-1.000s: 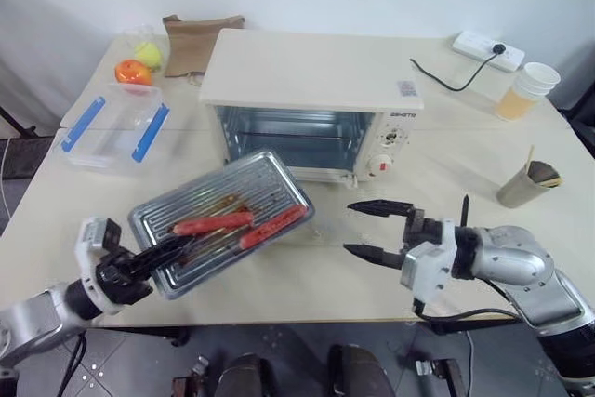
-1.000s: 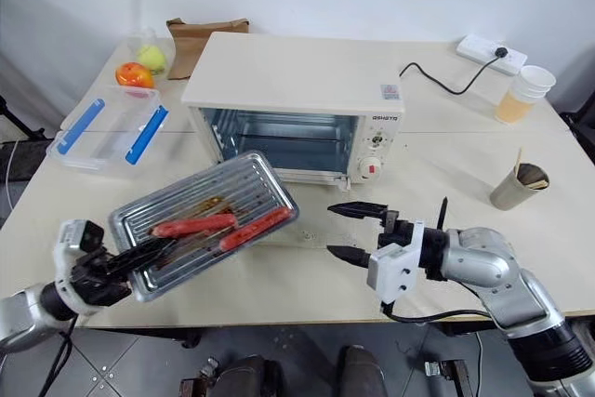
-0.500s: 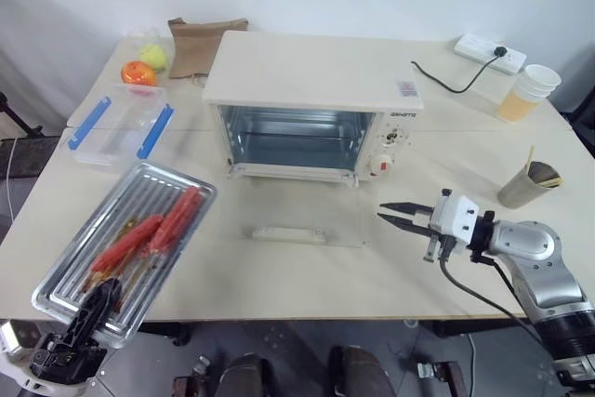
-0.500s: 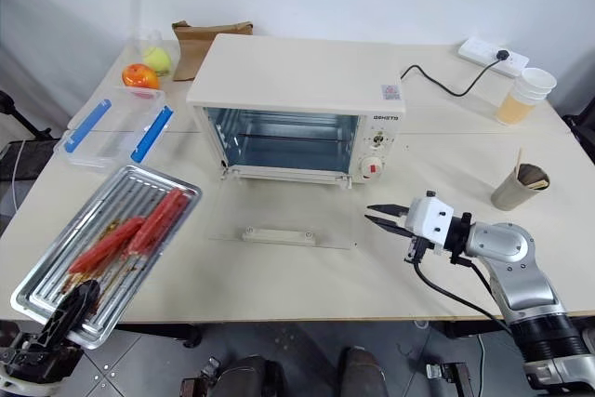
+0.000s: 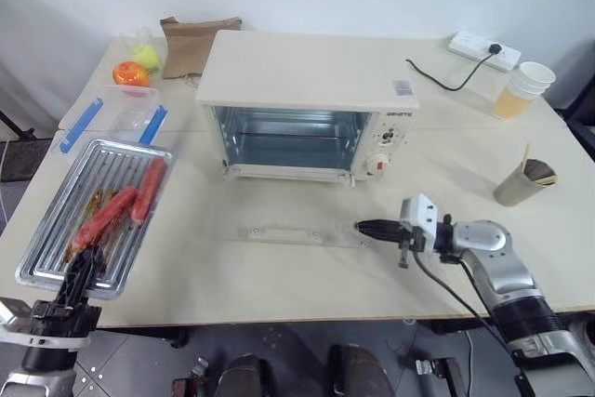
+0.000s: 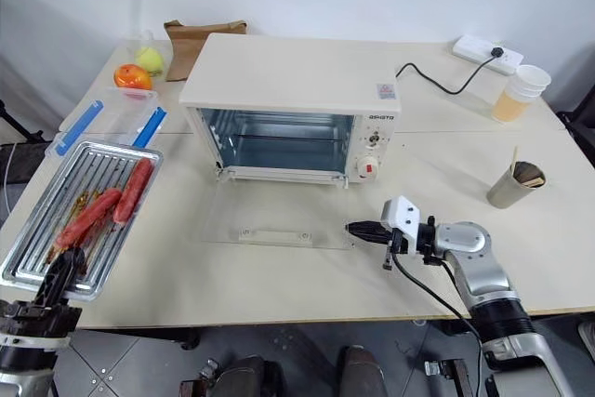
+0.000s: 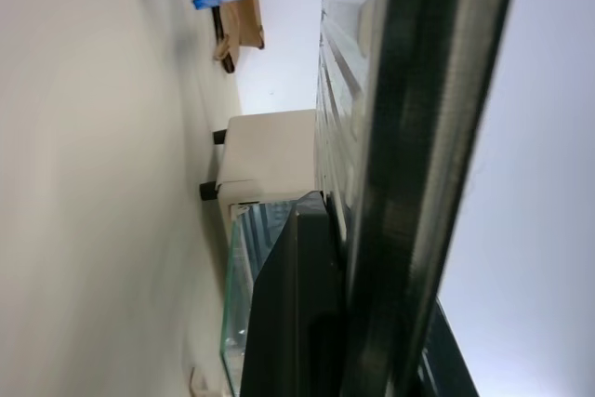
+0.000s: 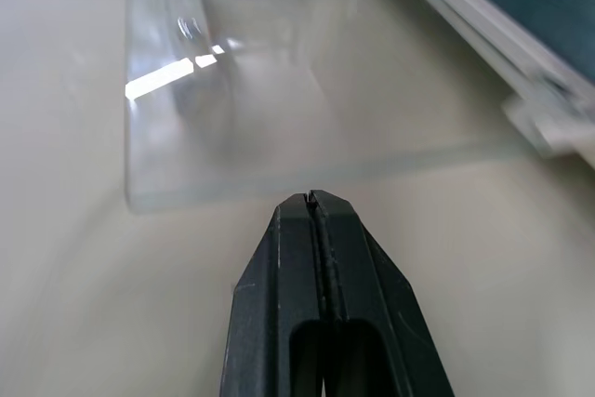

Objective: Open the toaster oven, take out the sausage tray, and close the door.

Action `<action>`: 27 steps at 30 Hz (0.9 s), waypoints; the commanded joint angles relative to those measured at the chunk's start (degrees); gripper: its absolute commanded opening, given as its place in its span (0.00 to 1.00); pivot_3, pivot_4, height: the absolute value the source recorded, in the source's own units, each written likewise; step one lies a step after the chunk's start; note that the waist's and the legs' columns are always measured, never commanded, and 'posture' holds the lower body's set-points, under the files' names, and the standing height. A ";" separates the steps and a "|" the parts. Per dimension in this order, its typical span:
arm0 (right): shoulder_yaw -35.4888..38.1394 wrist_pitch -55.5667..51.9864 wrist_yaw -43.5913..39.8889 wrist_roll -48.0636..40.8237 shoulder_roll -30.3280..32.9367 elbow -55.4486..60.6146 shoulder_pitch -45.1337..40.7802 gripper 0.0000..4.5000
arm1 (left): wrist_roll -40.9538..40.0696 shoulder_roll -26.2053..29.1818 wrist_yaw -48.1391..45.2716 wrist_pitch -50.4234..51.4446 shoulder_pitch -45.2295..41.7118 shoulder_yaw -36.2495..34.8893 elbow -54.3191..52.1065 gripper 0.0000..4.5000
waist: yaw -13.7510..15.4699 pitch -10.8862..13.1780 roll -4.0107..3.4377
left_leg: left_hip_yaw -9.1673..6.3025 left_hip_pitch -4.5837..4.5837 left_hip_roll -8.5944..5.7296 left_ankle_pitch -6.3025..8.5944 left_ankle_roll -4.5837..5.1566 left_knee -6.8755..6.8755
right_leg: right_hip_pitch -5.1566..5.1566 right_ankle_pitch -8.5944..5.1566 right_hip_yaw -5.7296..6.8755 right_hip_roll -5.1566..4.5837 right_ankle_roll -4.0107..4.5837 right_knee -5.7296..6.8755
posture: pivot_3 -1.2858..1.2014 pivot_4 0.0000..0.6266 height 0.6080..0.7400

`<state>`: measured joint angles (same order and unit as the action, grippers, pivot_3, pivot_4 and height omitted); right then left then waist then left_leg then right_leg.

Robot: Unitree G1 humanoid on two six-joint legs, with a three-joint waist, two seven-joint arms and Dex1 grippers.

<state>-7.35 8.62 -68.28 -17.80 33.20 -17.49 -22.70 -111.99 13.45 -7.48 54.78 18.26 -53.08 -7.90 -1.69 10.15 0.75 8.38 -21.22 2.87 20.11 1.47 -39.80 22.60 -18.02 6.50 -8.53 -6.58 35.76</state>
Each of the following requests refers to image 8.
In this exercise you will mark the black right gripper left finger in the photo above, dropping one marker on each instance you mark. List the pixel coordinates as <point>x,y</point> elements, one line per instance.
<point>272,285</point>

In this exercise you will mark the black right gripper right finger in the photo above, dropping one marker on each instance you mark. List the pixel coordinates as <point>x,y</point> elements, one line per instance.
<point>372,285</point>

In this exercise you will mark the clear plastic container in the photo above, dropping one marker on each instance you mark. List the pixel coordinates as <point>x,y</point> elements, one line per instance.
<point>288,104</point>

